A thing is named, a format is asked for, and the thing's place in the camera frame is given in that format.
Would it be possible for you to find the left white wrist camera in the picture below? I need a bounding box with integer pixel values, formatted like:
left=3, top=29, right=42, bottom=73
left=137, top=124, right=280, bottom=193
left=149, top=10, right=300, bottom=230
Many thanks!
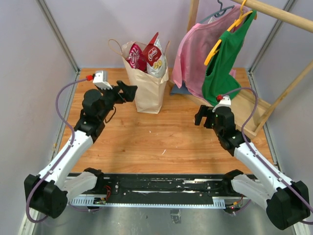
left=93, top=70, right=110, bottom=90

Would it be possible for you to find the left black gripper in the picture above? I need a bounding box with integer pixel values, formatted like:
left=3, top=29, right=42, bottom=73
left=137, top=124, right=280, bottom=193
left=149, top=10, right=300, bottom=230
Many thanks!
left=97, top=80, right=137, bottom=120

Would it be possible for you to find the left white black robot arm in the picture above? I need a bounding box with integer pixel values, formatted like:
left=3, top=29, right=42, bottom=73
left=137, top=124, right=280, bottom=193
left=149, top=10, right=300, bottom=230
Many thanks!
left=24, top=80, right=137, bottom=223

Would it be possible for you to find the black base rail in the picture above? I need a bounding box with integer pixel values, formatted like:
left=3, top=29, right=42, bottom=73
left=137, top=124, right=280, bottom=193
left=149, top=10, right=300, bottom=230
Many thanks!
left=67, top=172, right=252, bottom=209

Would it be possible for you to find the magenta crisps bag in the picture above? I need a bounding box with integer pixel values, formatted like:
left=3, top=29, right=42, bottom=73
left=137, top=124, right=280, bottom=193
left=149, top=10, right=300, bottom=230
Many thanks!
left=126, top=43, right=147, bottom=72

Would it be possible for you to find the wooden clothes rack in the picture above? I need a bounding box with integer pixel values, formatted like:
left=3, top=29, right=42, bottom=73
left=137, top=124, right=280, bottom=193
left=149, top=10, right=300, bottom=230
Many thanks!
left=168, top=0, right=313, bottom=140

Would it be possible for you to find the grey blue hanger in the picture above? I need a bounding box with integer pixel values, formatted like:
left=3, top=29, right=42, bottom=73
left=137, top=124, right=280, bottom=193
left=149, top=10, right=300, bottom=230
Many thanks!
left=199, top=0, right=235, bottom=24

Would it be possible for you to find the pink t-shirt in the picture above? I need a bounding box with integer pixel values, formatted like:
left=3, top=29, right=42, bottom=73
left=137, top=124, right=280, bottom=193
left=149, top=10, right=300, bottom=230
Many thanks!
left=172, top=5, right=250, bottom=100

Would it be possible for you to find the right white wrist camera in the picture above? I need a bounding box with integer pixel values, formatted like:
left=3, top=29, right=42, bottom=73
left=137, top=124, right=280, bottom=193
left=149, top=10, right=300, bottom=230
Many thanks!
left=212, top=95, right=231, bottom=113

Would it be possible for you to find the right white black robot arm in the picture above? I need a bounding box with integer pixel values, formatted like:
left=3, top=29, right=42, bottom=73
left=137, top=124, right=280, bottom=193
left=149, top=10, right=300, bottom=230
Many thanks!
left=195, top=105, right=311, bottom=230

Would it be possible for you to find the red white chips bag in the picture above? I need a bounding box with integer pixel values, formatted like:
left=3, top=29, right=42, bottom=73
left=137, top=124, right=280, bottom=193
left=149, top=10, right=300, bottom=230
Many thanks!
left=143, top=32, right=166, bottom=78

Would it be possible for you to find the brown paper bag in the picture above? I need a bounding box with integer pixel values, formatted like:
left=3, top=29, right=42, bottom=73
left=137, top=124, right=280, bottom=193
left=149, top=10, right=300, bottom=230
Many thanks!
left=108, top=39, right=169, bottom=114

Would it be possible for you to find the green tank top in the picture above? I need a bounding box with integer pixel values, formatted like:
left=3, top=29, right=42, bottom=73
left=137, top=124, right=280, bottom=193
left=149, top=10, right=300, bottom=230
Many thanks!
left=202, top=10, right=257, bottom=106

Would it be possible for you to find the yellow hanger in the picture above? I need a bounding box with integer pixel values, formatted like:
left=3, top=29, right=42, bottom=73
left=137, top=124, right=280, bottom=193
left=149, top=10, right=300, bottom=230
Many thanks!
left=204, top=0, right=254, bottom=66

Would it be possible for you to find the blue cloth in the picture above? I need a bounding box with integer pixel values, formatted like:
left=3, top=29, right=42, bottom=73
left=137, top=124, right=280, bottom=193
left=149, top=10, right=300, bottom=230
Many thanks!
left=170, top=82, right=192, bottom=95

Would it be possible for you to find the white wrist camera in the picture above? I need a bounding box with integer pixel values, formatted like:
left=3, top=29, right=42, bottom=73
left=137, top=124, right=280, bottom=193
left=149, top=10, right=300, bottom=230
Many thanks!
left=93, top=70, right=110, bottom=90
left=212, top=95, right=231, bottom=113

